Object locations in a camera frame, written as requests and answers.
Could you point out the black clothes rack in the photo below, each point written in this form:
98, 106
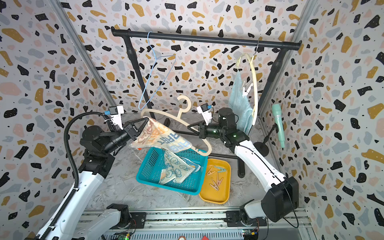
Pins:
284, 47

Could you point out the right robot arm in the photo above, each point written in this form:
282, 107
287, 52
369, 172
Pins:
282, 193

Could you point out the beige plastic hanger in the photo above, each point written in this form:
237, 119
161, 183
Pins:
178, 119

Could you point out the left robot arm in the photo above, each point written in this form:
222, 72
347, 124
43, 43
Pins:
98, 161

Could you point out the cream towel blue cartoon print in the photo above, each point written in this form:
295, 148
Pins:
177, 169

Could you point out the light teal towel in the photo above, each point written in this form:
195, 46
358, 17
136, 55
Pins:
240, 105

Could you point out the white clothespin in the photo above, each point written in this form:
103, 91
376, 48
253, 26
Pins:
246, 90

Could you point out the teal plastic basket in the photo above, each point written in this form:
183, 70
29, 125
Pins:
154, 162

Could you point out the yellow plastic tray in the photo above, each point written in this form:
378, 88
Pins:
209, 194

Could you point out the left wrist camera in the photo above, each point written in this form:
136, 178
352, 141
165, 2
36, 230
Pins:
115, 114

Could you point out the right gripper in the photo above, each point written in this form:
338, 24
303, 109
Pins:
201, 131

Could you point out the aluminium rail base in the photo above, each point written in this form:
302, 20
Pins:
212, 223

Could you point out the beige pink clothespin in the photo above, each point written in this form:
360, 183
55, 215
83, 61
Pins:
213, 185

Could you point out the cream plastic hanger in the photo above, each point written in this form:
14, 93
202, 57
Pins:
250, 60

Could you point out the cream RABBIT lettered towel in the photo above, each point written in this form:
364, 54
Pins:
157, 135

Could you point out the yellow clothespin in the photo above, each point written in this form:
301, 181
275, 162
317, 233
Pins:
210, 172

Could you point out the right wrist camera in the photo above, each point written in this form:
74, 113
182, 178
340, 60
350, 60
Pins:
206, 111

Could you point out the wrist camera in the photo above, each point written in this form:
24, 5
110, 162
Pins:
115, 114
206, 111

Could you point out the blue wire hanger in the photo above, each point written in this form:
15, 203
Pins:
157, 58

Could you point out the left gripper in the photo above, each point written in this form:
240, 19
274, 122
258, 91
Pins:
129, 129

